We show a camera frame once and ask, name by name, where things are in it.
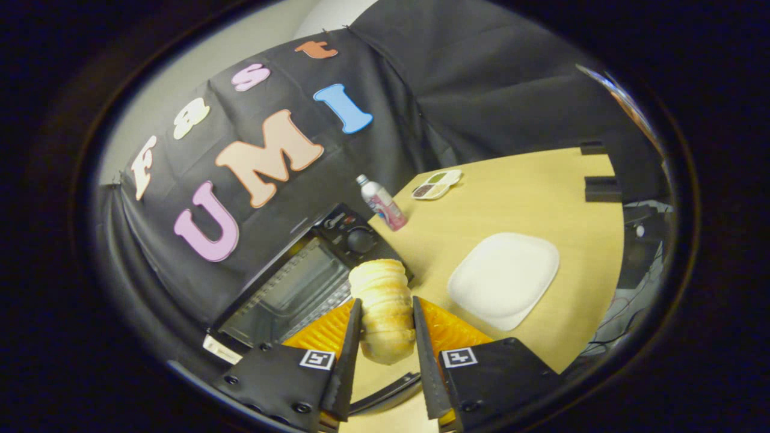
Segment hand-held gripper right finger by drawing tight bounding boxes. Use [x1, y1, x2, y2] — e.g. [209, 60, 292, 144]
[412, 296, 563, 433]

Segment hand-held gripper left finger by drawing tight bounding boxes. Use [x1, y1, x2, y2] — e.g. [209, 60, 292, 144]
[214, 299, 363, 433]

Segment ridged bread roll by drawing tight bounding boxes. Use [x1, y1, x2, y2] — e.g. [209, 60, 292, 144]
[349, 259, 417, 366]

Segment black toaster oven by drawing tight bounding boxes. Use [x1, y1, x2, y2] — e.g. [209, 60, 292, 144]
[208, 203, 422, 416]

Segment white square plate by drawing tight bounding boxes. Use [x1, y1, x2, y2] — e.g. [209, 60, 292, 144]
[447, 233, 560, 331]

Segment pink label plastic bottle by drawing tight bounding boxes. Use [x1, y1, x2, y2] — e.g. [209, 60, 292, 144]
[356, 174, 408, 232]

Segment white sectioned condiment dish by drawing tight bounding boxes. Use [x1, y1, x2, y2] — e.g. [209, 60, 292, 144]
[411, 170, 463, 200]

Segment dark equipment box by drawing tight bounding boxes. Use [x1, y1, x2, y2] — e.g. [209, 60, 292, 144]
[620, 204, 671, 289]

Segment tangle of cables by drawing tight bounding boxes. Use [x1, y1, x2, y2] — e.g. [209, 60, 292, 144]
[587, 289, 662, 355]

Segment large black table bracket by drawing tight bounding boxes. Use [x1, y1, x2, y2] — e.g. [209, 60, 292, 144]
[585, 176, 623, 203]

